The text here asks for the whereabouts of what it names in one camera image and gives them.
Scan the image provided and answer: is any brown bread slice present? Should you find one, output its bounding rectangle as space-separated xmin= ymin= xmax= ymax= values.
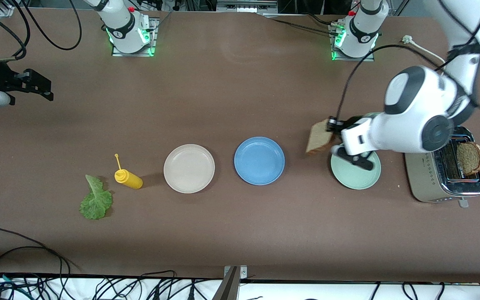
xmin=457 ymin=142 xmax=480 ymax=175
xmin=306 ymin=119 xmax=335 ymax=155

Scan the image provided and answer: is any yellow squeeze bottle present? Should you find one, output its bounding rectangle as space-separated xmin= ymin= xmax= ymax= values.
xmin=114 ymin=153 xmax=144 ymax=190

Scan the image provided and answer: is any green lettuce leaf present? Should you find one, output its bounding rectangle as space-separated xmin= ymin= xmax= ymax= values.
xmin=80 ymin=174 xmax=113 ymax=220

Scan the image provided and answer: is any green round plate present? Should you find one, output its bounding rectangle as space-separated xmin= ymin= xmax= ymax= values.
xmin=330 ymin=144 xmax=382 ymax=190

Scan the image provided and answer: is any blue round plate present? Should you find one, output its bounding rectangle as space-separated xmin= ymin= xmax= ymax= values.
xmin=234 ymin=137 xmax=285 ymax=186

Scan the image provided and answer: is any beige round plate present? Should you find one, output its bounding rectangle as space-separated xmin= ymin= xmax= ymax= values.
xmin=163 ymin=144 xmax=215 ymax=194

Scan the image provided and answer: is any beige chrome toaster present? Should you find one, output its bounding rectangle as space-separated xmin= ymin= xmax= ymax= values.
xmin=404 ymin=125 xmax=480 ymax=208

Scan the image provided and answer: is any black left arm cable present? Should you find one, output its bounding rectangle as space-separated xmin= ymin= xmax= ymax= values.
xmin=335 ymin=0 xmax=480 ymax=125

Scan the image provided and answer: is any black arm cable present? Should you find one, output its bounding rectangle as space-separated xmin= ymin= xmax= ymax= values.
xmin=0 ymin=0 xmax=83 ymax=63
xmin=335 ymin=0 xmax=480 ymax=125

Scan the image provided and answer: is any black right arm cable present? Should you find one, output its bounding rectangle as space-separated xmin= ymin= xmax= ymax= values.
xmin=0 ymin=0 xmax=83 ymax=63

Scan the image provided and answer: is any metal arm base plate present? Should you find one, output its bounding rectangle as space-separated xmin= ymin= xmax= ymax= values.
xmin=112 ymin=17 xmax=158 ymax=57
xmin=329 ymin=23 xmax=376 ymax=62

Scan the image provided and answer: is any white toaster power cable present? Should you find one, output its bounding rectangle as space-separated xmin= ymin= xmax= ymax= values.
xmin=402 ymin=35 xmax=449 ymax=65

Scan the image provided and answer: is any thin black base cable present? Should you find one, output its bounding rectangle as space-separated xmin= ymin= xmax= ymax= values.
xmin=261 ymin=12 xmax=341 ymax=37

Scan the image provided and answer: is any grey metal rail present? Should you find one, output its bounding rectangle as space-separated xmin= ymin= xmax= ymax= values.
xmin=216 ymin=0 xmax=278 ymax=12

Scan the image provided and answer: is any grey metal bracket plate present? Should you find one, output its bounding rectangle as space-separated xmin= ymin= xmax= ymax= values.
xmin=225 ymin=265 xmax=248 ymax=279

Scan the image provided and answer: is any grey metal post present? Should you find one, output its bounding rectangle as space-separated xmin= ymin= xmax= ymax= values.
xmin=213 ymin=267 xmax=240 ymax=300

